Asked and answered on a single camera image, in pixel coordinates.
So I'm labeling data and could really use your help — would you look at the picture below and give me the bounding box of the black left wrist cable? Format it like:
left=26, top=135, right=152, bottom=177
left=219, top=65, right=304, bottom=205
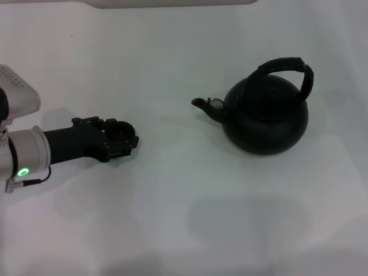
left=5, top=166, right=52, bottom=194

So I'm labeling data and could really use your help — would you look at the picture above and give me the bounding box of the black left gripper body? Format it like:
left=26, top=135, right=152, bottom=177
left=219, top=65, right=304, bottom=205
left=43, top=123, right=109, bottom=167

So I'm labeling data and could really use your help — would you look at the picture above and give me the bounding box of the dark small teacup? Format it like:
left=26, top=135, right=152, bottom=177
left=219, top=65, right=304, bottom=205
left=108, top=120, right=136, bottom=144

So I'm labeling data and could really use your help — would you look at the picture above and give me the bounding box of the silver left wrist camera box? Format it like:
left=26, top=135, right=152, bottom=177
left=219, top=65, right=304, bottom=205
left=0, top=64, right=41, bottom=127

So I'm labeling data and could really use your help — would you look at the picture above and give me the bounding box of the black round teapot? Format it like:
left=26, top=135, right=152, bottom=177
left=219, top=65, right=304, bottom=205
left=190, top=56, right=315, bottom=156

